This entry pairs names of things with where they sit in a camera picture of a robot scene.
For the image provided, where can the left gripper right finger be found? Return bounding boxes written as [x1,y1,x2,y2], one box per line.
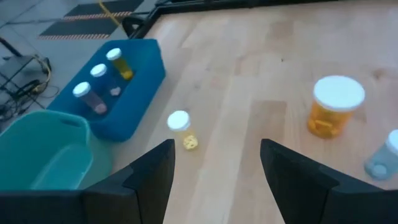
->
[260,139,352,224]

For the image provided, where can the black mat with hazard stripes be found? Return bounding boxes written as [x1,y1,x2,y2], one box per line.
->
[39,19,125,40]
[63,0,146,20]

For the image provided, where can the black flat electronics box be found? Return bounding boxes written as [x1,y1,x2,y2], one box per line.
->
[0,54,52,94]

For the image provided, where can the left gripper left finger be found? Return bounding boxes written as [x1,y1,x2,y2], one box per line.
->
[82,139,176,224]

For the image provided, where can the small amber pill bottle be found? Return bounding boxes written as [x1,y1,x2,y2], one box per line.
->
[105,47,134,81]

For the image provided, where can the amber pill bottle white cap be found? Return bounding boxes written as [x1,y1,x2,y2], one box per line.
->
[307,75,366,140]

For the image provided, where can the teal plastic bin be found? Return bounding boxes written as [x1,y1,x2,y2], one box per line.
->
[0,109,114,191]

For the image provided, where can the yellow cable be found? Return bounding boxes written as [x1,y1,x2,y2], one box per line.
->
[98,0,123,28]

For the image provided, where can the blue translucent pill bottle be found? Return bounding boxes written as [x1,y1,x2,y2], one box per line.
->
[90,63,122,97]
[363,129,398,181]

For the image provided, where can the blue plastic bin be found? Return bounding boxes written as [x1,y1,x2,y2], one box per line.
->
[46,38,167,143]

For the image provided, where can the small yellow-green pill bottle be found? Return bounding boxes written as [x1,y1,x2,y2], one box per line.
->
[167,110,199,152]

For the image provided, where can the black aluminium rig frame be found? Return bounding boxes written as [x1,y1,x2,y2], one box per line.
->
[122,0,330,40]

